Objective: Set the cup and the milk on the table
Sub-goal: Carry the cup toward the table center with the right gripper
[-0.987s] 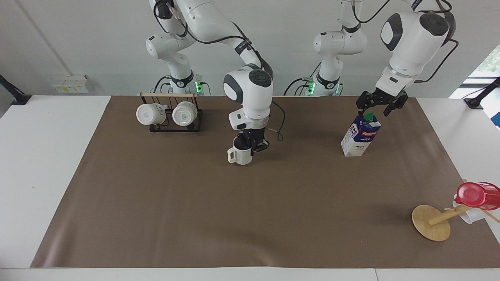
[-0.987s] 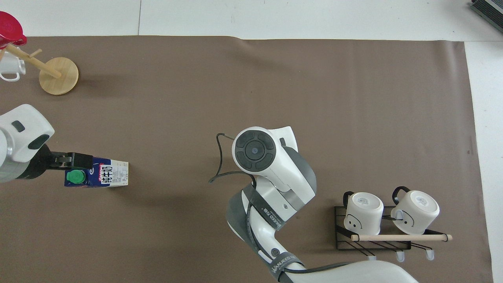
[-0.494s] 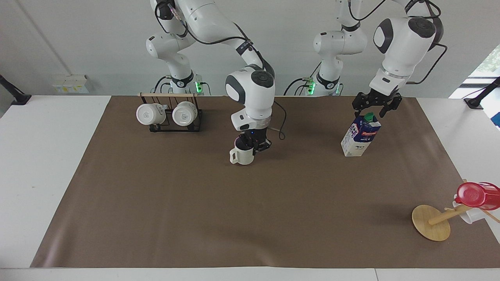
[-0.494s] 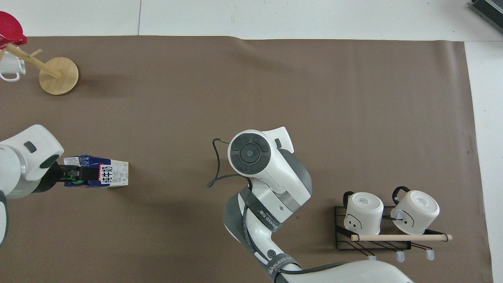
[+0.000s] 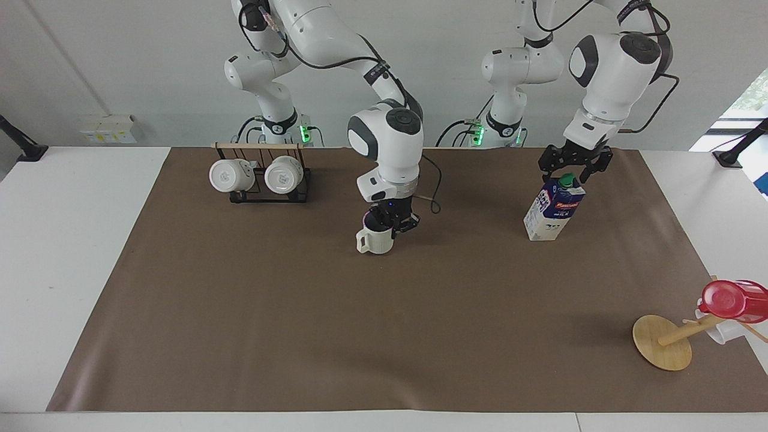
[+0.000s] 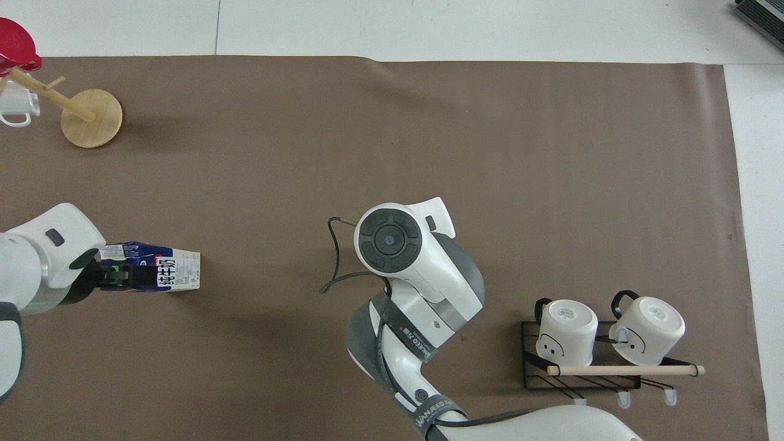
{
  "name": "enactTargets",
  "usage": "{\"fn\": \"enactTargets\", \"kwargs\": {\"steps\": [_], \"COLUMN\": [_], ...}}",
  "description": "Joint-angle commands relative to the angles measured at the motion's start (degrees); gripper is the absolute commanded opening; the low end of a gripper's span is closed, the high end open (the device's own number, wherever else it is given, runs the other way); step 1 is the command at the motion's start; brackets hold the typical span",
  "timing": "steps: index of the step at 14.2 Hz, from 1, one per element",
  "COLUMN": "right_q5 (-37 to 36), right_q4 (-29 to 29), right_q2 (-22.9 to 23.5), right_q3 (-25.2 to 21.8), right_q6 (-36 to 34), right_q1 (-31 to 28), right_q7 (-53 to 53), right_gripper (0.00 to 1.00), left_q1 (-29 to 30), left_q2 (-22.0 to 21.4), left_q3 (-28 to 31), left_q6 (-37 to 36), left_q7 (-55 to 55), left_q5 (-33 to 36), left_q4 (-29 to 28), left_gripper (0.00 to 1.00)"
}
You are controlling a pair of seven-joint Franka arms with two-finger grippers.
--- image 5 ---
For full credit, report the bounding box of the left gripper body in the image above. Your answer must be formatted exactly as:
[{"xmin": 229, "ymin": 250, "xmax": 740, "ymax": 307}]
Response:
[{"xmin": 559, "ymin": 141, "xmax": 603, "ymax": 167}]

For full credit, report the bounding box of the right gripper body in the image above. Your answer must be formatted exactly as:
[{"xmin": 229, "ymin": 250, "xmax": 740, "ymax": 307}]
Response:
[{"xmin": 370, "ymin": 198, "xmax": 417, "ymax": 224}]

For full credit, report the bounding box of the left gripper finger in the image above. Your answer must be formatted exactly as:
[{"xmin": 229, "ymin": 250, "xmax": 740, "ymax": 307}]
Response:
[
  {"xmin": 538, "ymin": 145, "xmax": 568, "ymax": 182},
  {"xmin": 578, "ymin": 150, "xmax": 614, "ymax": 185}
]

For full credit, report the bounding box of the white ribbed cup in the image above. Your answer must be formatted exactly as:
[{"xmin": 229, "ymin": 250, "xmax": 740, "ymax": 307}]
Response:
[{"xmin": 356, "ymin": 224, "xmax": 398, "ymax": 255}]

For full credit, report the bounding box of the blue white milk carton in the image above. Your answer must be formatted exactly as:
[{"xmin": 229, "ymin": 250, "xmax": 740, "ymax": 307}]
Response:
[{"xmin": 523, "ymin": 173, "xmax": 587, "ymax": 242}]

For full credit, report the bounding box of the red cup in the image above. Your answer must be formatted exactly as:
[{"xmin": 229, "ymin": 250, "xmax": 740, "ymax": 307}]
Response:
[{"xmin": 698, "ymin": 280, "xmax": 768, "ymax": 325}]

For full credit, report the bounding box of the black stand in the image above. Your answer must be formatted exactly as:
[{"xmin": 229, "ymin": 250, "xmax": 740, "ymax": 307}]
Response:
[
  {"xmin": 712, "ymin": 118, "xmax": 768, "ymax": 169},
  {"xmin": 0, "ymin": 114, "xmax": 49, "ymax": 163}
]

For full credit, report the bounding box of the wooden mug tree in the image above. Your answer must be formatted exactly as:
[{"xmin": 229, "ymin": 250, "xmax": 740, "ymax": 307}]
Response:
[{"xmin": 632, "ymin": 275, "xmax": 768, "ymax": 371}]

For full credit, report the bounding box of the black cable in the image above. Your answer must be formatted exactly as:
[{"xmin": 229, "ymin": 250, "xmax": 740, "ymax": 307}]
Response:
[
  {"xmin": 236, "ymin": 115, "xmax": 265, "ymax": 145},
  {"xmin": 414, "ymin": 154, "xmax": 443, "ymax": 215},
  {"xmin": 238, "ymin": 2, "xmax": 423, "ymax": 118},
  {"xmin": 617, "ymin": 0, "xmax": 681, "ymax": 134},
  {"xmin": 434, "ymin": 96, "xmax": 495, "ymax": 148}
]

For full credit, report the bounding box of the black wire cup rack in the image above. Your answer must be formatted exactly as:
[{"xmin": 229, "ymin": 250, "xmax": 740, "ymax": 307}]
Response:
[{"xmin": 214, "ymin": 142, "xmax": 313, "ymax": 205}]

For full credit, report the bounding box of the white wall socket box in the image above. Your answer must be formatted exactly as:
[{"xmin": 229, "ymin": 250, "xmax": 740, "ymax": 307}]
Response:
[{"xmin": 79, "ymin": 114, "xmax": 138, "ymax": 145}]

